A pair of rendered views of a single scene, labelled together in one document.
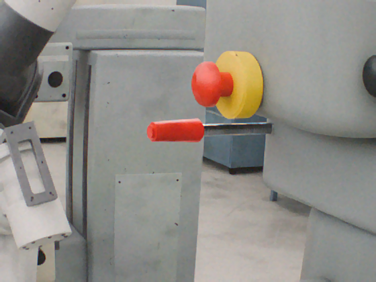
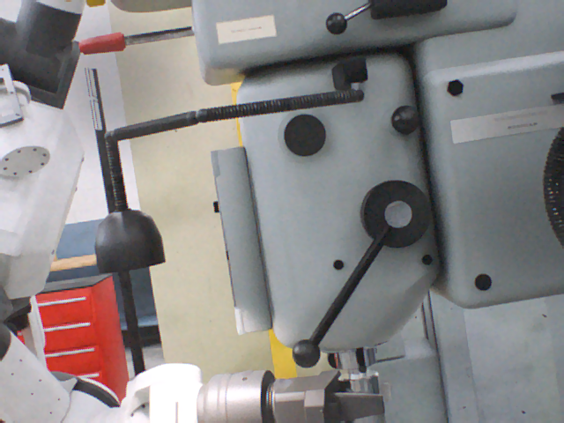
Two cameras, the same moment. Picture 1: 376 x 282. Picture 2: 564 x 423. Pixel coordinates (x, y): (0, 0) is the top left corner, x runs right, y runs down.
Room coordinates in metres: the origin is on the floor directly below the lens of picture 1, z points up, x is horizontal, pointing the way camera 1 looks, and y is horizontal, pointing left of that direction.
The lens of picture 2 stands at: (-0.27, -0.67, 1.53)
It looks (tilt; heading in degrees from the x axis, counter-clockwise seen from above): 3 degrees down; 24
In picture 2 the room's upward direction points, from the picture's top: 9 degrees counter-clockwise
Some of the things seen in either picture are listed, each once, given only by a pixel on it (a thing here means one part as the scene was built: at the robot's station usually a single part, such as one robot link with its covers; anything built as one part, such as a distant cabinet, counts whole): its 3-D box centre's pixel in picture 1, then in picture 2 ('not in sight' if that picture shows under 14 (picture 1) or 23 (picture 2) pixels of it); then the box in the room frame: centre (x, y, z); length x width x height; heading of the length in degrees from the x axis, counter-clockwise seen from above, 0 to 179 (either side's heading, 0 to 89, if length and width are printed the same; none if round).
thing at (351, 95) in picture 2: not in sight; (282, 105); (0.65, -0.28, 1.58); 0.17 x 0.01 x 0.01; 136
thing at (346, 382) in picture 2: not in sight; (359, 378); (0.84, -0.24, 1.26); 0.05 x 0.05 x 0.01
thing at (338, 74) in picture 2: not in sight; (351, 82); (0.73, -0.33, 1.60); 0.08 x 0.02 x 0.04; 28
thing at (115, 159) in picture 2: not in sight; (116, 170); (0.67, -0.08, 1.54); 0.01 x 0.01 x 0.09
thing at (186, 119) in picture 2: not in sight; (158, 125); (0.62, -0.16, 1.58); 0.17 x 0.01 x 0.01; 63
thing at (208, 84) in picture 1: (213, 84); not in sight; (0.73, -0.02, 1.76); 0.04 x 0.03 x 0.04; 28
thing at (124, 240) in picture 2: not in sight; (127, 238); (0.67, -0.08, 1.47); 0.07 x 0.07 x 0.06
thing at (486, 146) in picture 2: not in sight; (497, 177); (0.93, -0.42, 1.47); 0.24 x 0.19 x 0.26; 28
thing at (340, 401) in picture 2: not in sight; (356, 406); (0.81, -0.25, 1.24); 0.06 x 0.02 x 0.03; 99
